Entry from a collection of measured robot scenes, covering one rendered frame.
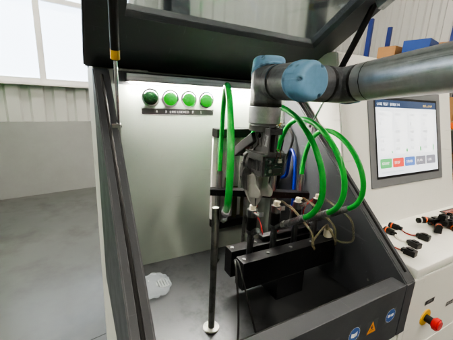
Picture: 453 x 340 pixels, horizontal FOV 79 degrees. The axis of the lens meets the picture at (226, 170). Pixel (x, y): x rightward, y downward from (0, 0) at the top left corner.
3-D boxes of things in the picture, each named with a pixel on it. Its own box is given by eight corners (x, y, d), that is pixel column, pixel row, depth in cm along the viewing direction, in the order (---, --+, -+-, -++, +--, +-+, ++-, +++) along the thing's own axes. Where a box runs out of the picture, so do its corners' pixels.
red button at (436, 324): (433, 337, 76) (437, 322, 75) (417, 327, 79) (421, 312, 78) (442, 331, 78) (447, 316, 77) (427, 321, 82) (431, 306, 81)
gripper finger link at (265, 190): (264, 212, 69) (267, 177, 67) (251, 204, 74) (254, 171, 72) (274, 210, 70) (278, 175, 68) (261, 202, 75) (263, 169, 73)
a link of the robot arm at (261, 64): (265, 52, 57) (245, 57, 64) (261, 106, 60) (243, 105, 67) (296, 56, 60) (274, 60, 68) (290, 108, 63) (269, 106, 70)
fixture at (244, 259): (240, 314, 74) (243, 263, 70) (222, 291, 82) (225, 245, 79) (329, 280, 90) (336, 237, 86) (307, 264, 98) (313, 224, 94)
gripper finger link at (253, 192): (254, 214, 67) (257, 177, 65) (241, 206, 72) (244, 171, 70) (264, 212, 69) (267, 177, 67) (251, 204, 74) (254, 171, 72)
